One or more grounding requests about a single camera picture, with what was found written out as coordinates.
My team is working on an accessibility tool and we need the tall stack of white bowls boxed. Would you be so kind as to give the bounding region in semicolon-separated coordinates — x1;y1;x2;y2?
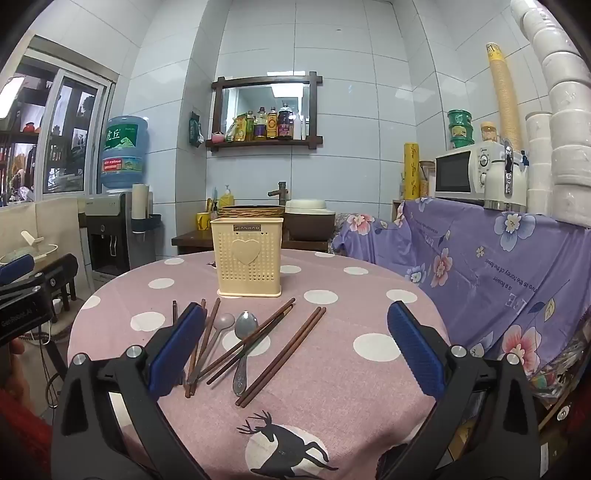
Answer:
510;0;591;229

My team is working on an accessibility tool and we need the short stack of white bowls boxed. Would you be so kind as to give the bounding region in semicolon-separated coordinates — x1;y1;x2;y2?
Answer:
525;112;556;216

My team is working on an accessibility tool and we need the wooden framed mirror shelf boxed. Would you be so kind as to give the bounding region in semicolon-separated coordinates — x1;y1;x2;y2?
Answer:
205;71;323;152

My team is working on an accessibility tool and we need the yellow wrap roll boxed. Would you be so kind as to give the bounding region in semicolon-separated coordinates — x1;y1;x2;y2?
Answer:
404;142;421;200

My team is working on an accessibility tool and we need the person's left forearm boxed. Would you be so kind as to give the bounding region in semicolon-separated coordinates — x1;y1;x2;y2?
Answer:
0;388;52;480

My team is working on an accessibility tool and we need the glass jar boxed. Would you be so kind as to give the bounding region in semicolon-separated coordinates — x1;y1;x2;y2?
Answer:
419;160;436;198

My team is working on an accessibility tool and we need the dark sauce bottle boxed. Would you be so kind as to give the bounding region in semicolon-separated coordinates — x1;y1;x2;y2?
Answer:
278;103;294;140

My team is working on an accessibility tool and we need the light grey spoon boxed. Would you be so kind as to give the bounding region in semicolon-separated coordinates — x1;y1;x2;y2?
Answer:
187;313;236;385

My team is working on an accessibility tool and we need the person's left hand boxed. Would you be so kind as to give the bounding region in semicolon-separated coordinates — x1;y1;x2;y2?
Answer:
9;338;29;370

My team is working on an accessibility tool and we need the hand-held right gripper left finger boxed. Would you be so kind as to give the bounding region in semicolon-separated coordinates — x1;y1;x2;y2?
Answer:
51;302;208;480

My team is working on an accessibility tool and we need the purple floral cloth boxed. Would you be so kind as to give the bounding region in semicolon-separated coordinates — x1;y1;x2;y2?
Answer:
331;198;591;409

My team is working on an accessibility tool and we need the blue water bottle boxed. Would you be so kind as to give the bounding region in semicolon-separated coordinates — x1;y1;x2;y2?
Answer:
100;115;149;189

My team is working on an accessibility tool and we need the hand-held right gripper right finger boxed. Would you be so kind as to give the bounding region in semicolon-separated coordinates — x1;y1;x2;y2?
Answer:
387;301;543;480

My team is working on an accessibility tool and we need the wooden washstand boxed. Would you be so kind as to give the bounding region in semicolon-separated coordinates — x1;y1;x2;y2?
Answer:
171;228;334;256

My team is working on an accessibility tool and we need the stack of beige paper cups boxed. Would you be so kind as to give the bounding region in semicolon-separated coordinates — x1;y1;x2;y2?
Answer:
131;184;153;220

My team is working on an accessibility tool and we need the beige plastic utensil holder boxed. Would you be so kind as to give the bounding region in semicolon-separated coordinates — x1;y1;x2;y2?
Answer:
210;218;284;297

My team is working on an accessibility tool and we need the grey water dispenser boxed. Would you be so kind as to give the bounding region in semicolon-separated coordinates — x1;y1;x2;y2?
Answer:
84;191;133;278

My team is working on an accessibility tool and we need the white electric kettle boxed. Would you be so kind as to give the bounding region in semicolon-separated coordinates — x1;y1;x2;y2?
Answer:
483;138;530;213

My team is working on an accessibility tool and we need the pink polka dot tablecloth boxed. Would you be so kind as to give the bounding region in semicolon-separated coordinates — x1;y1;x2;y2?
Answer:
67;249;451;480

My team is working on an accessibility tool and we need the white plastic basin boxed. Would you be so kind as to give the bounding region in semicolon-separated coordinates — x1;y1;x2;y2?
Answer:
284;198;337;241

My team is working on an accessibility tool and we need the shiny metal spoon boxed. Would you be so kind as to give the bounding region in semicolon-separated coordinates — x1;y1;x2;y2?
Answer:
232;311;260;397

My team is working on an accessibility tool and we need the white microwave oven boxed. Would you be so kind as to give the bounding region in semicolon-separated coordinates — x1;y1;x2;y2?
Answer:
434;143;507;202

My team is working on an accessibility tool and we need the window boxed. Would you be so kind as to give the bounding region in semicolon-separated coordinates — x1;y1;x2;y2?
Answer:
0;46;116;200

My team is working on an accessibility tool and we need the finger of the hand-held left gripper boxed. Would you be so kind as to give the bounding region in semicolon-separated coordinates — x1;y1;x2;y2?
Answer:
18;253;79;301
0;255;37;287

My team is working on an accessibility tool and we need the dark wooden chopstick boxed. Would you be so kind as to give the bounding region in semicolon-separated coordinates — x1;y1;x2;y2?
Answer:
206;305;293;386

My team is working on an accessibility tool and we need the tall beige cardboard tube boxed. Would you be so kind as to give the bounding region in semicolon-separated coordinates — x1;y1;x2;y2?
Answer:
485;42;523;154

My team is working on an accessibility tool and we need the woven wash basin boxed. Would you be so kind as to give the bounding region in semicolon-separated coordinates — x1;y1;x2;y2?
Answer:
217;204;286;219

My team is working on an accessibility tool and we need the dark cup holder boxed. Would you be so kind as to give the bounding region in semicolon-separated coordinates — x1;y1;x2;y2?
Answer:
130;213;163;234

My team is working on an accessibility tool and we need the beige cloth cover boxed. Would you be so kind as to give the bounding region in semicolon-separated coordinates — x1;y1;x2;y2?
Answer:
0;198;93;296

